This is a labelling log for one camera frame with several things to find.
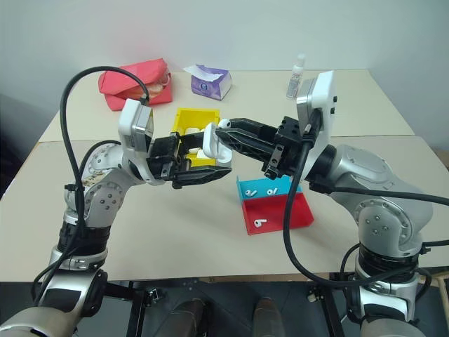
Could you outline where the red fabric pouch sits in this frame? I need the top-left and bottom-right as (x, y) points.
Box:
(98, 58), (174, 112)

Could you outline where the red plastic tray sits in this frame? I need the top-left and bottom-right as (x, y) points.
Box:
(239, 191), (315, 236)

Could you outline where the dark brown rounded shape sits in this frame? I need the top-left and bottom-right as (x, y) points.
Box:
(170, 298), (208, 337)
(253, 296), (285, 337)

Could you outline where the yellow plastic bin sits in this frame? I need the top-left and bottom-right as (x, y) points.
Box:
(170, 107), (222, 168)

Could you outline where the clear spray bottle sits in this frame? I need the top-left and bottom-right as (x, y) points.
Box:
(286, 53), (307, 101)

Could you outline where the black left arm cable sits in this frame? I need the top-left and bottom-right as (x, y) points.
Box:
(31, 65), (152, 310)

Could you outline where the wooden post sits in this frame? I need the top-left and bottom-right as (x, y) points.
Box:
(436, 272), (449, 307)

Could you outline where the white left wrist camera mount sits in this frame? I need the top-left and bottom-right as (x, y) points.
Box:
(117, 98), (156, 156)

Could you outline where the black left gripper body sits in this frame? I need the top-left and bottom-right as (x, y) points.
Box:
(145, 135), (184, 184)

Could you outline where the black metal table frame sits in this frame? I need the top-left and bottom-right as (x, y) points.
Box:
(101, 279), (347, 337)

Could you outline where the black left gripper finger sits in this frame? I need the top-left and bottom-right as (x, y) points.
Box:
(170, 166), (233, 191)
(177, 133), (208, 152)

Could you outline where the purple tissue pack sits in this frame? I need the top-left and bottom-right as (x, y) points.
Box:
(183, 64), (233, 102)

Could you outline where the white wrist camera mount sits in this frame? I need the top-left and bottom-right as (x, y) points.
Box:
(295, 70), (337, 176)
(117, 98), (156, 156)

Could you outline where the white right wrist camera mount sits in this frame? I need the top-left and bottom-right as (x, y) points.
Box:
(295, 70), (337, 176)

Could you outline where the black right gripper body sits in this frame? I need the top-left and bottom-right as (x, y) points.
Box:
(260, 115), (310, 180)

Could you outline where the blue plastic tray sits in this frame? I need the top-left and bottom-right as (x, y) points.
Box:
(235, 173), (304, 204)

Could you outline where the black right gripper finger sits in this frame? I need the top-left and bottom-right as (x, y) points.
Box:
(213, 128), (277, 164)
(227, 117), (281, 142)

